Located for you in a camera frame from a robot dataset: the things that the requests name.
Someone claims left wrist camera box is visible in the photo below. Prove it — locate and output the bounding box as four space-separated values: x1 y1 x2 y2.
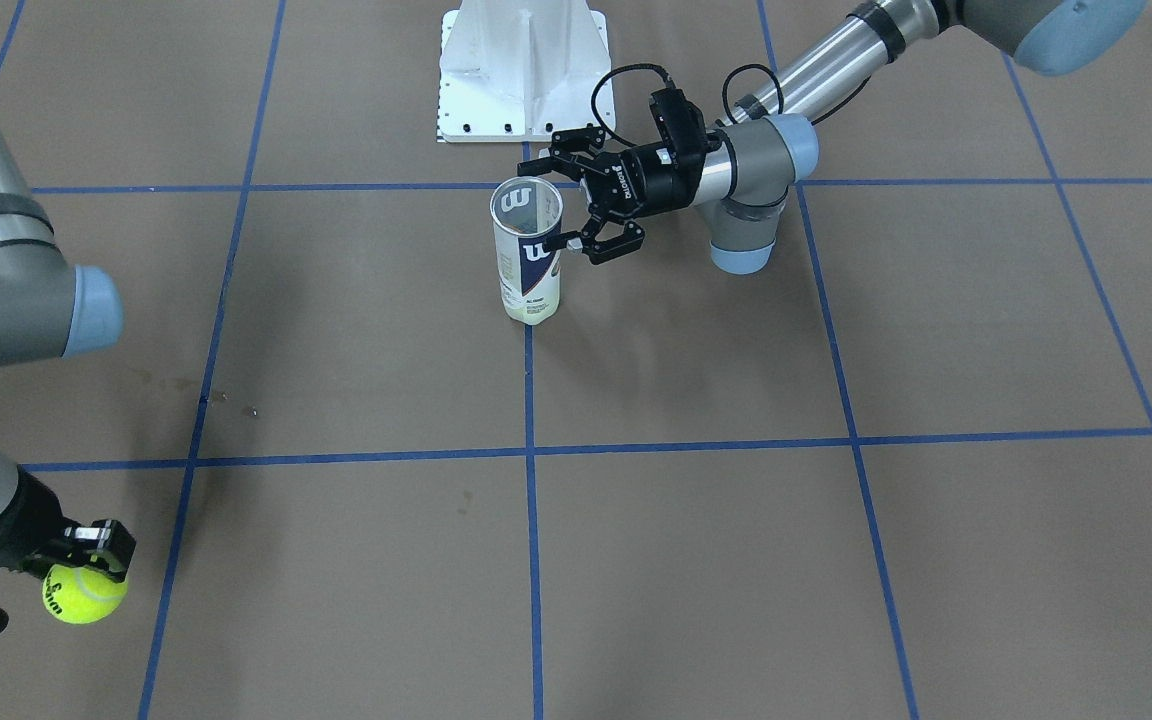
650 86 708 167

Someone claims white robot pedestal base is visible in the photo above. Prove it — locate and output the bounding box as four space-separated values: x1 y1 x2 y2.
435 1 616 143

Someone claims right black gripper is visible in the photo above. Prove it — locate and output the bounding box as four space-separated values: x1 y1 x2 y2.
0 470 137 634

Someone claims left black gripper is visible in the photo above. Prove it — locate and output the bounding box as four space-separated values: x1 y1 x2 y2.
518 128 707 265

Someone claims white tennis ball can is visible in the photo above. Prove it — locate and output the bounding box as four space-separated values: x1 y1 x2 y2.
490 177 564 325

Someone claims Wilson yellow tennis ball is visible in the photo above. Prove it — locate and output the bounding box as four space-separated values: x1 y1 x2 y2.
41 564 128 626

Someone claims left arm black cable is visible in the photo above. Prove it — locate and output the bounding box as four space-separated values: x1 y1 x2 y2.
591 62 872 151

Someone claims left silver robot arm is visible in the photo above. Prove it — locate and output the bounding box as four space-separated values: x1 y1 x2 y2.
518 1 1146 275

